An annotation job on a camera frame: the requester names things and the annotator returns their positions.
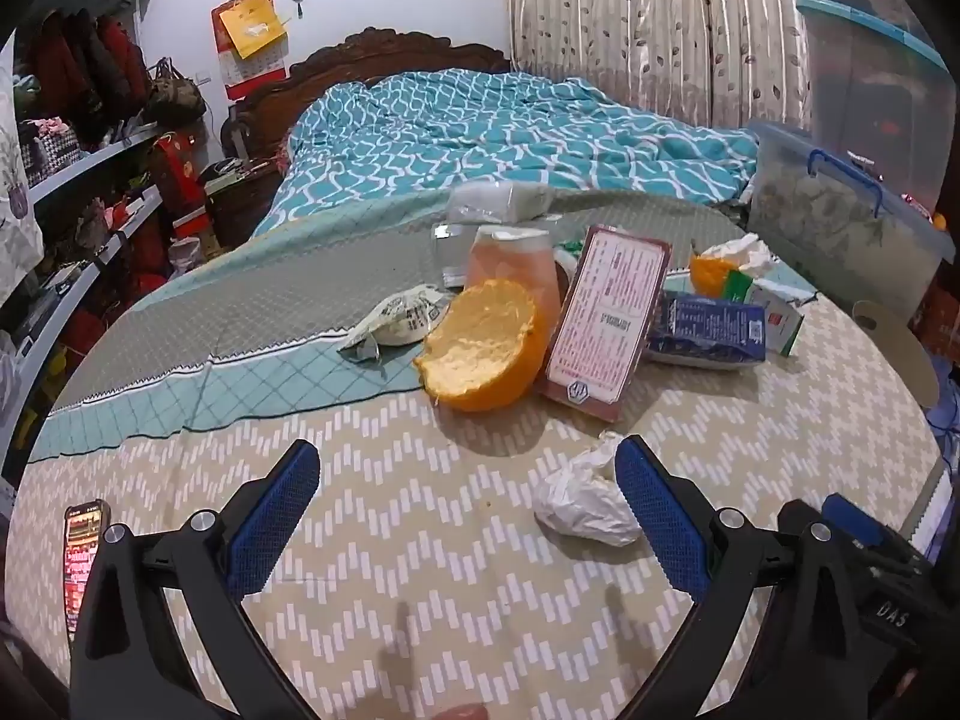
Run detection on white green carton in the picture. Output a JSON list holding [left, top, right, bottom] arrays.
[[724, 270, 805, 357]]

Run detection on red yellow wall calendar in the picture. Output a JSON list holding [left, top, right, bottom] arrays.
[[211, 0, 292, 101]]

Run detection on beige leaf pattern curtain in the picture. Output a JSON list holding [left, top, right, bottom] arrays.
[[504, 0, 815, 143]]

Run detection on dark bedside table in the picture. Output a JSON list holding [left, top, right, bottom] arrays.
[[202, 157, 290, 248]]

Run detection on crumpled white printed wrapper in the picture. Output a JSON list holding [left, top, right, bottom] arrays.
[[337, 283, 451, 365]]

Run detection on red printed card box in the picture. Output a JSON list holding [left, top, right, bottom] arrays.
[[541, 225, 672, 422]]

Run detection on white paper tissue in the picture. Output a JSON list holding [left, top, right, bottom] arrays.
[[694, 234, 777, 275]]

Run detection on dark blue carton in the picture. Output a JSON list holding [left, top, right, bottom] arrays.
[[646, 292, 770, 365]]

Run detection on grey shelf rack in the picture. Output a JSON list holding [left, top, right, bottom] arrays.
[[0, 0, 211, 481]]

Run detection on beige zigzag mat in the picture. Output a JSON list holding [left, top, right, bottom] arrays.
[[15, 292, 946, 720]]

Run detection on carved wooden headboard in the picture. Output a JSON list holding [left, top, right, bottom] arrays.
[[221, 26, 512, 166]]

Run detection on smartphone with lit screen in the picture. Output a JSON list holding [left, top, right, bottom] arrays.
[[64, 502, 112, 635]]

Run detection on grey teal quilted mat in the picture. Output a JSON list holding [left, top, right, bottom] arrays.
[[30, 191, 818, 462]]

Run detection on large orange peel half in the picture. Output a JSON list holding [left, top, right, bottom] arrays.
[[414, 279, 557, 413]]

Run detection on brown handbag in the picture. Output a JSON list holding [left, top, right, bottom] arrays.
[[146, 56, 207, 125]]

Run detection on large storage bin blue lid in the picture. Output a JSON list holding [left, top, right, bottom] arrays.
[[795, 0, 953, 203]]

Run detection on teal patterned blanket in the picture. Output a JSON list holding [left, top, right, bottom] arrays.
[[251, 69, 760, 237]]

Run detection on clear plastic bottle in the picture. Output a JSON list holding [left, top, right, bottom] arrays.
[[446, 181, 556, 224]]

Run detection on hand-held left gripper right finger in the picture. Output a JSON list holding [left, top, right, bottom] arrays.
[[613, 433, 872, 720]]

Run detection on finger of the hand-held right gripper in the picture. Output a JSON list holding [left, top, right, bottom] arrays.
[[823, 493, 912, 567]]

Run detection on red hanging clothes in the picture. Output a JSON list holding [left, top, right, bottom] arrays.
[[41, 11, 151, 143]]

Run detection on clear storage box blue handle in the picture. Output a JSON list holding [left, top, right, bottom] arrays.
[[746, 122, 957, 301]]

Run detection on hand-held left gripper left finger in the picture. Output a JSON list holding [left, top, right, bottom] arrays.
[[69, 439, 323, 720]]

